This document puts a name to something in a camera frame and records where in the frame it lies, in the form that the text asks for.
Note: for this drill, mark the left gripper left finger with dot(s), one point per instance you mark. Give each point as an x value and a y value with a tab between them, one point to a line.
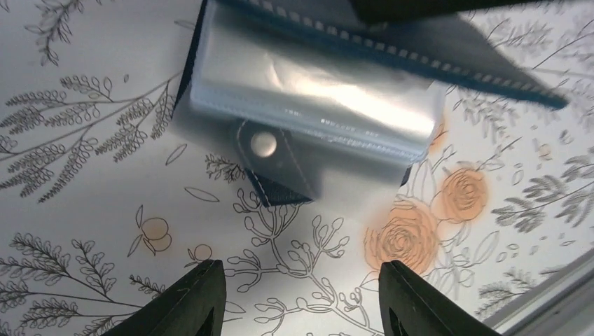
193	305

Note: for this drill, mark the floral table mat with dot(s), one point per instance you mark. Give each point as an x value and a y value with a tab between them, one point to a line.
104	205

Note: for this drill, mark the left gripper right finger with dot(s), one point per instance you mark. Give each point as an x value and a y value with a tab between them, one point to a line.
411	306

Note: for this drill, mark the blue card holder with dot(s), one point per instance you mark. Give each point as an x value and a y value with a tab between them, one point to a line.
334	101

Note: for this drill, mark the aluminium rail frame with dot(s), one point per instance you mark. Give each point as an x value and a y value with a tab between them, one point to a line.
561	305

